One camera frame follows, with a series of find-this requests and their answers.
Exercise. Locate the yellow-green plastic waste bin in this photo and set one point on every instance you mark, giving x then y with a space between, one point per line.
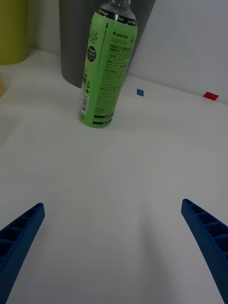
12 31

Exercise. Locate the grey plastic waste bin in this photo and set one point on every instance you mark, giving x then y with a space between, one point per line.
71 35

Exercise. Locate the green label plastic bottle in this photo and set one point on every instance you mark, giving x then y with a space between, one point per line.
111 71

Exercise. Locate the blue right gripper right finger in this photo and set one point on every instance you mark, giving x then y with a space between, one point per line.
209 235

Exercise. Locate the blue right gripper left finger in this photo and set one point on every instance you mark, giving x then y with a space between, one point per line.
16 240

